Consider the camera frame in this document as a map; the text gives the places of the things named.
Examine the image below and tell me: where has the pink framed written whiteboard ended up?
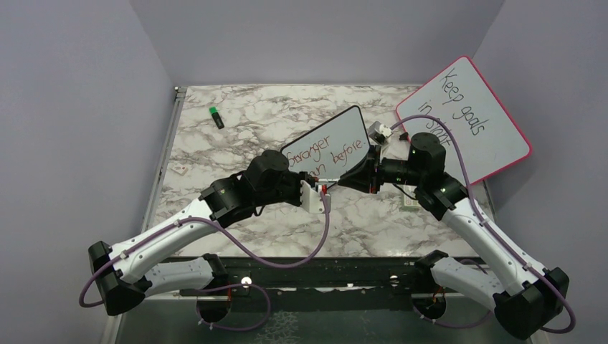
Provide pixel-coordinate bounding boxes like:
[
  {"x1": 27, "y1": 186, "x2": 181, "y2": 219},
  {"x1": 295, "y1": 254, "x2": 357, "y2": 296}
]
[{"x1": 396, "y1": 56, "x2": 532, "y2": 184}]

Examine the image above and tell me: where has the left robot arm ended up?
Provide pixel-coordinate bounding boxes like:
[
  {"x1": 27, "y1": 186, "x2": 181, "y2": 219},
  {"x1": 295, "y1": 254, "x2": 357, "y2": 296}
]
[{"x1": 79, "y1": 150, "x2": 331, "y2": 316}]

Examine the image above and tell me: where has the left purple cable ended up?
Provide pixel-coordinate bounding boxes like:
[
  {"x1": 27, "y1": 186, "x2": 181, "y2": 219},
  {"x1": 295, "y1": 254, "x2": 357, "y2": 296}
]
[{"x1": 78, "y1": 187, "x2": 331, "y2": 333}]

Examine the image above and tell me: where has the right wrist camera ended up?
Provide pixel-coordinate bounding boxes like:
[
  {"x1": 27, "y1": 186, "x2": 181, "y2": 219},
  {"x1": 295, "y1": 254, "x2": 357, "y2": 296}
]
[{"x1": 367, "y1": 121, "x2": 393, "y2": 146}]

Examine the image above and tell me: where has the small white tag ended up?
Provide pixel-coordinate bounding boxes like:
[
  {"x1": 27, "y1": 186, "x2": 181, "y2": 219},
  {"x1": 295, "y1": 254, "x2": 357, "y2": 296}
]
[{"x1": 171, "y1": 163, "x2": 188, "y2": 176}]

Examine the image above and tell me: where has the black framed small whiteboard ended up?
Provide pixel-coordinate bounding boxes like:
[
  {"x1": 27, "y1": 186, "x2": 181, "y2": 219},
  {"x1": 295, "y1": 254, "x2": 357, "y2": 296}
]
[{"x1": 280, "y1": 105, "x2": 370, "y2": 179}]

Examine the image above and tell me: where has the aluminium frame rail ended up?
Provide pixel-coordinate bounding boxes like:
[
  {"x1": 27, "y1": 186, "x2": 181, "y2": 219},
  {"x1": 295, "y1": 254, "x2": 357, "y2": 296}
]
[{"x1": 100, "y1": 86, "x2": 188, "y2": 343}]

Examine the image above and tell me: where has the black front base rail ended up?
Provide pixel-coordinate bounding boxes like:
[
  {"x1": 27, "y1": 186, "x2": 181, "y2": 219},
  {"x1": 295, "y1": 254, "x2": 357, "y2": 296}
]
[{"x1": 144, "y1": 254, "x2": 457, "y2": 319}]

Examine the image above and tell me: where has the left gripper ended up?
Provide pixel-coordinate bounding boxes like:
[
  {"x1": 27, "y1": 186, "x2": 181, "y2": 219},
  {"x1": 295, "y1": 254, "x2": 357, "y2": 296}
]
[{"x1": 255, "y1": 171, "x2": 316, "y2": 208}]

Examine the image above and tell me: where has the white whiteboard eraser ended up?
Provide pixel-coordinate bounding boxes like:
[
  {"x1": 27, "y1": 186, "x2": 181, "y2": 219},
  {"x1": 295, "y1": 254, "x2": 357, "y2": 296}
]
[{"x1": 402, "y1": 195, "x2": 420, "y2": 211}]

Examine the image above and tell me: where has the green highlighter pen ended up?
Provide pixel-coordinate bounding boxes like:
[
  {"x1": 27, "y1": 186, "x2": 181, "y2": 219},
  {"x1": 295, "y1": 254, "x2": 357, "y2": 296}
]
[{"x1": 209, "y1": 107, "x2": 225, "y2": 129}]

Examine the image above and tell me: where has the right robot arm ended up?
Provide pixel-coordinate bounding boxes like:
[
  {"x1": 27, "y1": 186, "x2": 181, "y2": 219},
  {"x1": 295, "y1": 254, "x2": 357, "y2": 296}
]
[{"x1": 338, "y1": 133, "x2": 569, "y2": 340}]

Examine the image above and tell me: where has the purple cable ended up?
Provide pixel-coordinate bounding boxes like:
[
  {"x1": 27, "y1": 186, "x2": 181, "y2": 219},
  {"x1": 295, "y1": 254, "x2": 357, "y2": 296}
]
[
  {"x1": 389, "y1": 115, "x2": 576, "y2": 334},
  {"x1": 78, "y1": 187, "x2": 331, "y2": 333}
]

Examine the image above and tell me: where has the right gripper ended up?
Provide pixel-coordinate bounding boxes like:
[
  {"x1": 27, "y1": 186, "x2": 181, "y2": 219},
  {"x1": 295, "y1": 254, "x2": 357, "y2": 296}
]
[{"x1": 339, "y1": 144, "x2": 424, "y2": 194}]

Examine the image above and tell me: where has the red whiteboard marker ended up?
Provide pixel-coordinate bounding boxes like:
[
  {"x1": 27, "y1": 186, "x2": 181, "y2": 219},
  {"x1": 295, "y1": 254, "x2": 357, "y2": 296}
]
[{"x1": 316, "y1": 178, "x2": 339, "y2": 185}]

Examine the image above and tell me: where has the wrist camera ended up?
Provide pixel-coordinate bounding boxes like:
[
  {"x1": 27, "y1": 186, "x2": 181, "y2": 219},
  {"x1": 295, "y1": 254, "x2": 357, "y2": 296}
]
[
  {"x1": 367, "y1": 121, "x2": 393, "y2": 146},
  {"x1": 300, "y1": 181, "x2": 331, "y2": 214}
]

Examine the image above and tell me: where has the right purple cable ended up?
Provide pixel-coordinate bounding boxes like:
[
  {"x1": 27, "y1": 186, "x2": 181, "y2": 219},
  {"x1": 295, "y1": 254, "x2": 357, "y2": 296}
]
[{"x1": 389, "y1": 115, "x2": 576, "y2": 334}]

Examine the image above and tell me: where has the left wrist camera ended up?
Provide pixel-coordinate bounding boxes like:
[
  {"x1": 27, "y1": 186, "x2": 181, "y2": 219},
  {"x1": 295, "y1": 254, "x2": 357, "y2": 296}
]
[{"x1": 300, "y1": 181, "x2": 331, "y2": 214}]

